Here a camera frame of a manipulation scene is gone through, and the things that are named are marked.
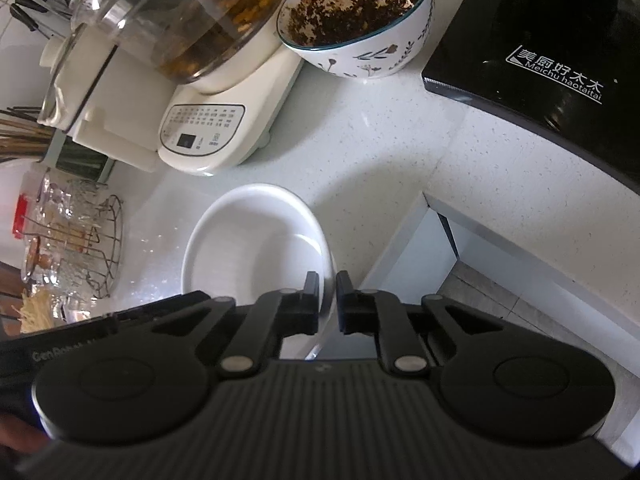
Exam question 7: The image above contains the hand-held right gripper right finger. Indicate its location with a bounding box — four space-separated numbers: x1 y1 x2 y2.
335 270 507 376

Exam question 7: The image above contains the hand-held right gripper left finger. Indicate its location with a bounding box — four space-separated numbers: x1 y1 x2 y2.
150 271 321 380

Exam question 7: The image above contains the white bowl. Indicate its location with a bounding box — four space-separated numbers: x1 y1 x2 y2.
180 183 337 333

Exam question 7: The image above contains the person's left hand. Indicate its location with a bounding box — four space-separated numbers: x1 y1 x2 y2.
0 416 51 463

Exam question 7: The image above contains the bundle of dried noodles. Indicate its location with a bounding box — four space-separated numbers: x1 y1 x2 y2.
9 286 63 336

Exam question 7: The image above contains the white kettle base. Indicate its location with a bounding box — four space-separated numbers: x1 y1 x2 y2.
157 35 307 177

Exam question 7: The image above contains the bundle of chopsticks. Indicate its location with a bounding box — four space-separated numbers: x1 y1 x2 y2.
0 105 57 164

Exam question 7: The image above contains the flower-print bowl with flakes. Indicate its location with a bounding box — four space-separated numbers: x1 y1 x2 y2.
276 0 435 81

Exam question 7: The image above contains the glass kettle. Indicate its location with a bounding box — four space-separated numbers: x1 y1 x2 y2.
69 0 291 87

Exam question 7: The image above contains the black induction cooktop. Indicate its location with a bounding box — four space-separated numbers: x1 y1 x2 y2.
421 0 640 182

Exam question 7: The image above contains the wire basket of glass cups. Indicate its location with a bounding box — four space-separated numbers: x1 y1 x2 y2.
19 169 126 302

